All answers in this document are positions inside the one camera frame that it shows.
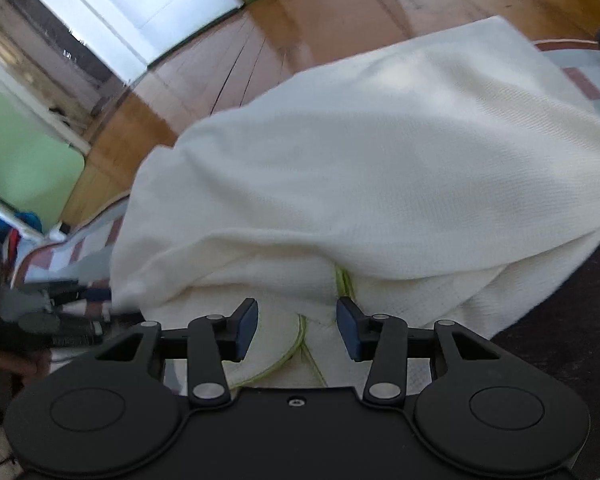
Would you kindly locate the dark brown cloth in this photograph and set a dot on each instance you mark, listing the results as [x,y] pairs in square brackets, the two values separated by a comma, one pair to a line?
[570,335]

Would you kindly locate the white knit garment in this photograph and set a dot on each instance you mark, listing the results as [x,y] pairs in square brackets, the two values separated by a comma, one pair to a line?
[380,160]

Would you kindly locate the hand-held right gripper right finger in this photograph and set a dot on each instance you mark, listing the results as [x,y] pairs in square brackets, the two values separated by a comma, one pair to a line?
[347,330]

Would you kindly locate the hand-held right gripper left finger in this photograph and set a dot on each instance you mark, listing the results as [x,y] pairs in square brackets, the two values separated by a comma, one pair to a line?
[248,330]

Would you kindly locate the green board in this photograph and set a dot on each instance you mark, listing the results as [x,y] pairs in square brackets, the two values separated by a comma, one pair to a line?
[25,160]

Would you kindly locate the pink checkered mat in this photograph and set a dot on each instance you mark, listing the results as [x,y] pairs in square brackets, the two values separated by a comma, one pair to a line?
[95,245]

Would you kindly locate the person's left hand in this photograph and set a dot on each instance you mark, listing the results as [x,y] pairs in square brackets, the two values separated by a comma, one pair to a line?
[10,362]

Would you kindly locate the blue cloth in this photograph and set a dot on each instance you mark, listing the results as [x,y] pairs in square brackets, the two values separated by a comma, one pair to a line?
[27,222]

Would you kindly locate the white door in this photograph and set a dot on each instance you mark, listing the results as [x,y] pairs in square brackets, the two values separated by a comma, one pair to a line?
[130,10]

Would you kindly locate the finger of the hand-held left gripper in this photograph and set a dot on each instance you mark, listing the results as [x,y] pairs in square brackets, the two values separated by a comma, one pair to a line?
[65,292]
[65,330]

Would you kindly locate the silver metal bar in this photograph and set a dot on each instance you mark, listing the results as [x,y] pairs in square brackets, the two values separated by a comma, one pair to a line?
[10,215]

